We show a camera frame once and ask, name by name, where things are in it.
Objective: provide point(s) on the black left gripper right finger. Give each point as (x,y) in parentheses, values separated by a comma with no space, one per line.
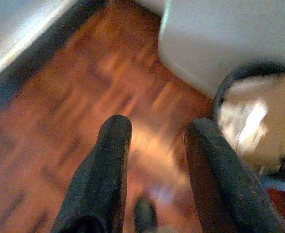
(225,182)

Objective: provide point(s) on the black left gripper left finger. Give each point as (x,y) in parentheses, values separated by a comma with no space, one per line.
(96,170)

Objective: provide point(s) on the crumpled white paper trash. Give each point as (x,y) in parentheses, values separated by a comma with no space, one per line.
(244,126)

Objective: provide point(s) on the black round waste bin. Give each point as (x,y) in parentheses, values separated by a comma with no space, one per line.
(254,69)

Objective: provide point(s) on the pale green quilted mattress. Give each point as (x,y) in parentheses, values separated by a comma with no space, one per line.
(217,36)

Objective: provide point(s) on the frosted glass sliding door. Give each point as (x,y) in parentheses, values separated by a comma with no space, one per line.
(11,24)

